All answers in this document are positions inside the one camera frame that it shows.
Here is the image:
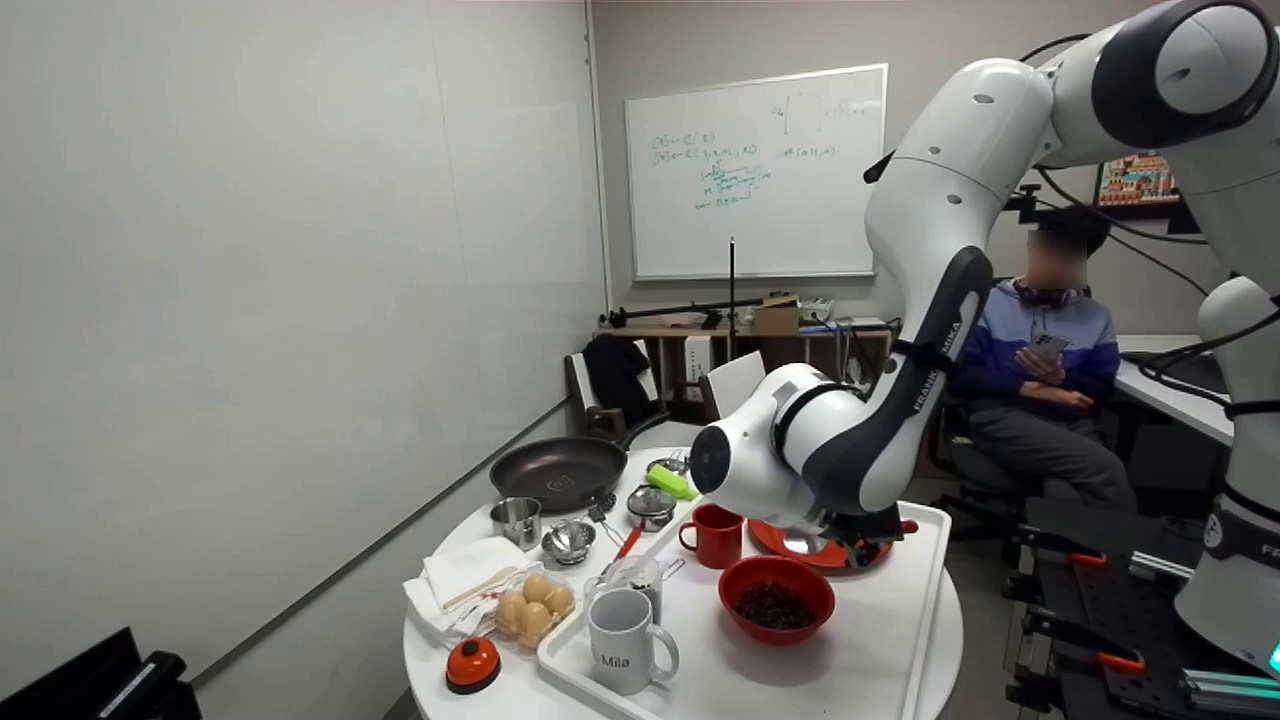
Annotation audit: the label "colourful wall poster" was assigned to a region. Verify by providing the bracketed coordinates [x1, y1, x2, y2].
[1093, 151, 1183, 212]

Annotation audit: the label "seated person in blue jacket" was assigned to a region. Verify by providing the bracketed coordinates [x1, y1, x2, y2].
[951, 206, 1142, 525]

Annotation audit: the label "black jacket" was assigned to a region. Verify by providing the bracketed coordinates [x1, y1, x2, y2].
[577, 334, 662, 432]

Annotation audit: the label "red handled metal spoon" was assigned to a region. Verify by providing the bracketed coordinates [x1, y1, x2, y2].
[777, 517, 923, 558]

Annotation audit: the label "red plate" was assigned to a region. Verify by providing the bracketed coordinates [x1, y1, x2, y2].
[742, 517, 897, 576]

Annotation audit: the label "white paper sheet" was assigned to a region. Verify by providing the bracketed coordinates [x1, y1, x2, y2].
[702, 350, 772, 416]

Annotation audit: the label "white plastic tray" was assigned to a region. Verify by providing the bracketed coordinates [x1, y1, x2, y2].
[532, 462, 955, 720]

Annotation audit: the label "red handled mesh strainer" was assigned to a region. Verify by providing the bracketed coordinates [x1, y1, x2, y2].
[591, 480, 681, 594]

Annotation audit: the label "white mug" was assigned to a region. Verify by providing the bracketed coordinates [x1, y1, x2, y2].
[585, 590, 682, 700]

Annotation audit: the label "green plastic tool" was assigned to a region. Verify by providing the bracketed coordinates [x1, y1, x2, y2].
[644, 455, 702, 505]

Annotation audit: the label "dark brown beans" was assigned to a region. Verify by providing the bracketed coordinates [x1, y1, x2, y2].
[740, 583, 816, 627]

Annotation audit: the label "small steel cup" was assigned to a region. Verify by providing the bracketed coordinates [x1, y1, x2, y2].
[488, 493, 545, 553]

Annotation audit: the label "black boom stand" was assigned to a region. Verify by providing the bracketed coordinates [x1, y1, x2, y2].
[595, 238, 772, 336]

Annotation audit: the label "red mug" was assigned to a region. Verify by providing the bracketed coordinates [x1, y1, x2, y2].
[674, 499, 747, 573]

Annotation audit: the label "white desk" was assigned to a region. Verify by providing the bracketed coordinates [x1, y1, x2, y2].
[1110, 334, 1243, 451]

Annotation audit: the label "red bowl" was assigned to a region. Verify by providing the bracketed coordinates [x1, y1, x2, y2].
[714, 553, 840, 649]

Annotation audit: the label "small steel bowl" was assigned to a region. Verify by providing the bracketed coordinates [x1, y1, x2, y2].
[537, 517, 601, 573]

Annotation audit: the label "black office chair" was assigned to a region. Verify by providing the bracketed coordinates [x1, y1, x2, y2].
[933, 385, 1054, 536]

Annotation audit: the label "whiteboard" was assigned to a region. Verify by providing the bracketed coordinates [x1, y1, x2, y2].
[622, 62, 892, 285]

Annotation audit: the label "small cardboard box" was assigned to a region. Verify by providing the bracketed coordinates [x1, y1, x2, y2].
[742, 293, 804, 336]

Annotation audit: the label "red handled clamp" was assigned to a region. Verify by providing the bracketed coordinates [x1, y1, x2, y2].
[1054, 641, 1152, 682]

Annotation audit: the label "white paper napkins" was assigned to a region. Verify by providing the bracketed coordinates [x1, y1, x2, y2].
[398, 534, 532, 644]

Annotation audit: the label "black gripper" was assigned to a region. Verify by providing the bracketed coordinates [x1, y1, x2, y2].
[806, 499, 911, 570]

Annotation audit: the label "black frying pan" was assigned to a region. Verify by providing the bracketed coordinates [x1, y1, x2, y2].
[484, 437, 631, 525]

